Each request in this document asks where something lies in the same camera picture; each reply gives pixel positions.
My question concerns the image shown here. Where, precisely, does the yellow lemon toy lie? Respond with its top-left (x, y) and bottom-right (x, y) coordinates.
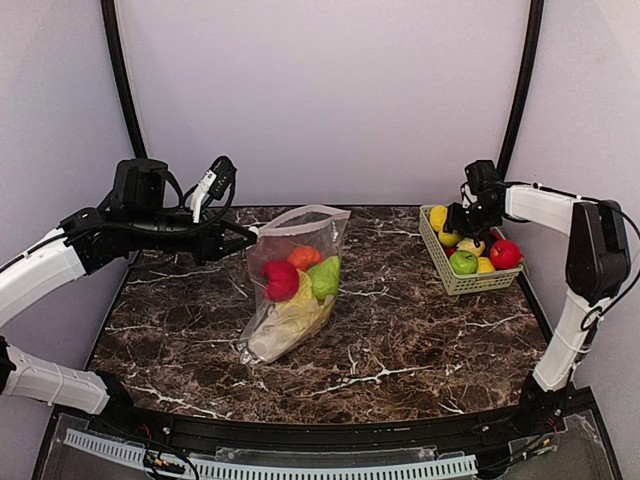
top-left (429, 205), bottom-right (448, 233)

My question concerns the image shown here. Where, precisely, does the red tomato toy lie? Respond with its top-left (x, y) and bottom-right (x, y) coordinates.
top-left (263, 260), bottom-right (300, 302)

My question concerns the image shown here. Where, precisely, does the clear dotted zip top bag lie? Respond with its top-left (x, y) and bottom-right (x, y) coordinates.
top-left (238, 205), bottom-right (350, 365)

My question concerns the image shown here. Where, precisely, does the orange pumpkin toy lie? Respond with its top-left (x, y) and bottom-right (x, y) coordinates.
top-left (287, 246), bottom-right (323, 272)

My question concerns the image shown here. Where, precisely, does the napa cabbage toy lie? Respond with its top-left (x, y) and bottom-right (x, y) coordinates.
top-left (239, 271), bottom-right (336, 365)

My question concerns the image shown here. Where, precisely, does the green wrinkled fruit toy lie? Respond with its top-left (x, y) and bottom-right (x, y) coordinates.
top-left (307, 255), bottom-right (341, 302)

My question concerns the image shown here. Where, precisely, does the yellow round fruit toy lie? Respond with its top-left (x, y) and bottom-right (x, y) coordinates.
top-left (438, 231), bottom-right (463, 248)

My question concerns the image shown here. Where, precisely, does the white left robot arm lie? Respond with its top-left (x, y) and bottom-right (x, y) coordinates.
top-left (1, 156), bottom-right (257, 416)

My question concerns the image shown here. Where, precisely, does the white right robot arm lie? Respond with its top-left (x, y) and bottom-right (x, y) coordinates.
top-left (444, 181), bottom-right (639, 392)

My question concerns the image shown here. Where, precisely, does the pale small cabbage toy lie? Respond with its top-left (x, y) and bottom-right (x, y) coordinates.
top-left (456, 238), bottom-right (485, 257)

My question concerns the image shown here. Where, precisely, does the red apple toy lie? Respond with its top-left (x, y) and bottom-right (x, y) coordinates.
top-left (489, 239), bottom-right (523, 270)

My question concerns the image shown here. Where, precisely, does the small yellow fruit toy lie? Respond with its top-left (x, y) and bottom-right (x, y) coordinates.
top-left (476, 256), bottom-right (496, 274)

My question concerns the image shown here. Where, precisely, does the green apple toy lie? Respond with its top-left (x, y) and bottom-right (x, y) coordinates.
top-left (449, 250), bottom-right (478, 275)

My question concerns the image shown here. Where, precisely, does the green perforated plastic basket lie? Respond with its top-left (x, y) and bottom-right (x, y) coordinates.
top-left (419, 205), bottom-right (524, 296)

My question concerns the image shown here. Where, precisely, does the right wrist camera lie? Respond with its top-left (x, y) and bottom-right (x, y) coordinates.
top-left (460, 160), bottom-right (502, 202)

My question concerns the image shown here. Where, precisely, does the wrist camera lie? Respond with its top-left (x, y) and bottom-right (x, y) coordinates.
top-left (460, 160), bottom-right (502, 202)
top-left (185, 156), bottom-right (237, 224)

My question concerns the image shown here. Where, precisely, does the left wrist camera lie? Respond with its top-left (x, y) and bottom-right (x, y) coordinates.
top-left (185, 156), bottom-right (237, 224)

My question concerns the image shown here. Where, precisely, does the black corner frame post right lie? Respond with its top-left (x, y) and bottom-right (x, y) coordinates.
top-left (497, 0), bottom-right (545, 179)

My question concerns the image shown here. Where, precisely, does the black corner frame post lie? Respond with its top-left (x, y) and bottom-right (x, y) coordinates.
top-left (497, 0), bottom-right (545, 179)
top-left (100, 0), bottom-right (147, 158)

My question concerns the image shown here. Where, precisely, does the white slotted cable duct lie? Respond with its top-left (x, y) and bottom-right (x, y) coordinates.
top-left (64, 428), bottom-right (478, 479)

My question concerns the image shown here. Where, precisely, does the black corner frame post left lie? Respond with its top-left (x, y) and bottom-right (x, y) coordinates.
top-left (100, 0), bottom-right (147, 158)

